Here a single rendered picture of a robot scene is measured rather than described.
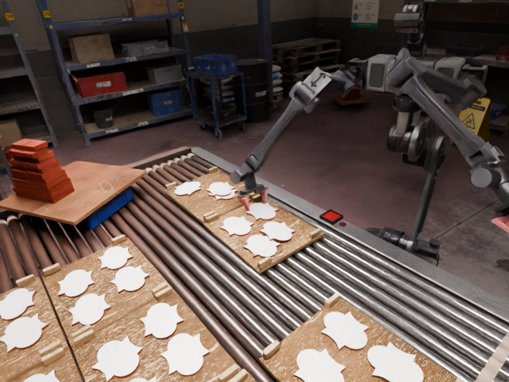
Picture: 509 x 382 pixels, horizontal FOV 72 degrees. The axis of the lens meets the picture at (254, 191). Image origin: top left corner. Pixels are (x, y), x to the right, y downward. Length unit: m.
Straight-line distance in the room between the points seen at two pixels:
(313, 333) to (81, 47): 5.07
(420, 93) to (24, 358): 1.47
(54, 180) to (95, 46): 4.01
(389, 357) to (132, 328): 0.77
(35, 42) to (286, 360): 5.69
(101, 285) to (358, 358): 0.92
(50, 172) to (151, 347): 0.99
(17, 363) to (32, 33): 5.28
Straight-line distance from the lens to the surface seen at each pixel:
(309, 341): 1.14
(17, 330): 1.43
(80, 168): 2.18
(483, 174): 1.23
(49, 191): 1.85
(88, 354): 1.25
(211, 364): 1.11
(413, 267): 1.46
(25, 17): 6.18
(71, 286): 1.49
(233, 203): 1.74
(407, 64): 1.31
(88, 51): 5.68
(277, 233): 1.48
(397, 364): 1.12
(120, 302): 1.35
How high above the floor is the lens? 1.85
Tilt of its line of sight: 30 degrees down
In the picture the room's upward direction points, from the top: 4 degrees counter-clockwise
